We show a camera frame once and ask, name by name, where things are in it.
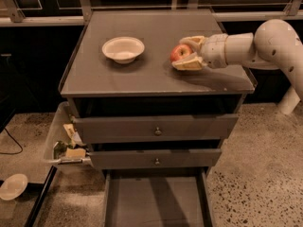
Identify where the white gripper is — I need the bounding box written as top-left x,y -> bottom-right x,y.
172,34 -> 228,71

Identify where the red apple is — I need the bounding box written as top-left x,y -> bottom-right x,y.
170,44 -> 193,62

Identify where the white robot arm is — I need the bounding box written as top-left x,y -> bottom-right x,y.
170,19 -> 303,114

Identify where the white bowl on counter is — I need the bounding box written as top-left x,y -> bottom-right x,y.
101,37 -> 145,64

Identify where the grey drawer cabinet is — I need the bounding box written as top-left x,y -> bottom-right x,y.
60,9 -> 255,105

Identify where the grey top drawer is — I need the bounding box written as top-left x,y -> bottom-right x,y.
74,113 -> 238,144

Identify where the grey drawer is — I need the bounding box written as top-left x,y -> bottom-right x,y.
102,168 -> 216,227
90,148 -> 222,169
74,113 -> 238,144

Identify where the grey middle drawer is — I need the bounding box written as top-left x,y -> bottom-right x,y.
90,148 -> 222,169

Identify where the grey bottom drawer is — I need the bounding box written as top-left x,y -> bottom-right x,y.
102,168 -> 216,227

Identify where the clear plastic bin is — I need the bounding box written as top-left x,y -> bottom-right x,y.
44,102 -> 92,171

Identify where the yellow sponge in bin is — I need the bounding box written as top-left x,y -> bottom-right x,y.
65,148 -> 86,158

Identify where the black floor bar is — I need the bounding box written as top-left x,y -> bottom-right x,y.
24,166 -> 57,227

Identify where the white plate on floor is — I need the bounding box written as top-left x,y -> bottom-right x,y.
0,174 -> 28,201

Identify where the metal railing frame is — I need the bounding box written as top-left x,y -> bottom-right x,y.
0,0 -> 303,25

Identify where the black cable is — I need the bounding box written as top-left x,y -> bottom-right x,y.
0,127 -> 24,156

